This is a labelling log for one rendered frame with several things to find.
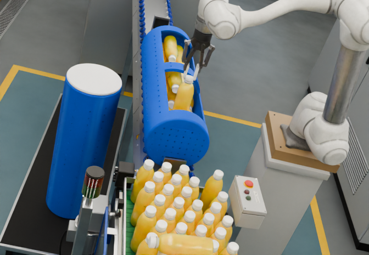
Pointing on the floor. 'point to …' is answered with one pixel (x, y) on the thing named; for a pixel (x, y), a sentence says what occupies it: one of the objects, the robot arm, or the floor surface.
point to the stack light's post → (82, 229)
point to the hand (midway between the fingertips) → (191, 71)
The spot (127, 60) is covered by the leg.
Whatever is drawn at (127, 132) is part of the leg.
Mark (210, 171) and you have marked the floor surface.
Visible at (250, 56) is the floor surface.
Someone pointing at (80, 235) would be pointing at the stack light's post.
